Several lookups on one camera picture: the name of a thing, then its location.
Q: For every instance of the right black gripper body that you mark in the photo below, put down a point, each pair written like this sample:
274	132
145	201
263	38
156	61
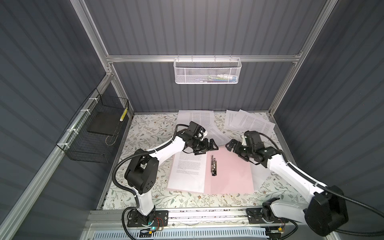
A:
242	151

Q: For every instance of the markers in white basket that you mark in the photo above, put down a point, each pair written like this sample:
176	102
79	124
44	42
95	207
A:
225	78

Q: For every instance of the pink paper folder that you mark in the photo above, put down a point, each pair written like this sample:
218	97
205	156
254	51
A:
234	175

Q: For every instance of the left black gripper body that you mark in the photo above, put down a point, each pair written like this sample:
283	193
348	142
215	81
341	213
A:
198	146

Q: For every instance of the black wire basket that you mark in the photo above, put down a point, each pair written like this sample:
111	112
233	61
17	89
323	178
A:
80	145

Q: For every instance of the black flat pad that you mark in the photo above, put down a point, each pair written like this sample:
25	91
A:
105	124

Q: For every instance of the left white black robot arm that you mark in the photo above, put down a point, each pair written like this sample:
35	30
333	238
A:
142	170

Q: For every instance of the yellow marker pen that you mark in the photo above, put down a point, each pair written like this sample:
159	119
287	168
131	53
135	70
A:
123	114

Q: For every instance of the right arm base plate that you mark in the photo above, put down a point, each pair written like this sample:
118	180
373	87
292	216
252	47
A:
255	216

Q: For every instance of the aluminium front rail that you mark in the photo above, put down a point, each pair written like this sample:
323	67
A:
182	218

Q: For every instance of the metal folder clip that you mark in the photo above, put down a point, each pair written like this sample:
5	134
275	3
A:
213	166

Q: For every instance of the white wire mesh basket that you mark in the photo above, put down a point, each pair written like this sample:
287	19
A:
187	70

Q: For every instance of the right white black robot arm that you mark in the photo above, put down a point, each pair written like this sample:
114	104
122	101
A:
325	209

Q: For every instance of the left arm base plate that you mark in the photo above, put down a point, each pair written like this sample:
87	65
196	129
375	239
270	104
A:
156	218

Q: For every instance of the printed sheet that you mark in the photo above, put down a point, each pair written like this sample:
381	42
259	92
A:
244	121
203	118
229	118
188	173
214	133

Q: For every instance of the white sheet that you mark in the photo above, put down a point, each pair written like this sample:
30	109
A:
259	175

